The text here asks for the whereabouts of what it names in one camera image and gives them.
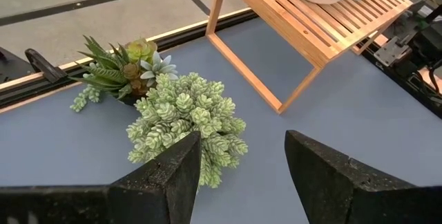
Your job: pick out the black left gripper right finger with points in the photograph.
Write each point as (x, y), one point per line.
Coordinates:
(345, 193)

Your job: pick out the pale succulent in grey pot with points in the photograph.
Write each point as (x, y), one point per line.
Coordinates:
(186, 113)

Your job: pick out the mixed succulents in dark pot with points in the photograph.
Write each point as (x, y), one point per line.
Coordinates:
(114, 72)

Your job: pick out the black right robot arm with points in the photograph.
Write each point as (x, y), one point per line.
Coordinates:
(428, 40)

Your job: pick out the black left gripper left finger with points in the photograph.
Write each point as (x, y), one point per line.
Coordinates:
(138, 196)

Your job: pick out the wooden slatted shelf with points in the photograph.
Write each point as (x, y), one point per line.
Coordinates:
(293, 23)

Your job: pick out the black corner bracket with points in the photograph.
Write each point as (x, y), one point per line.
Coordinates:
(45, 65)

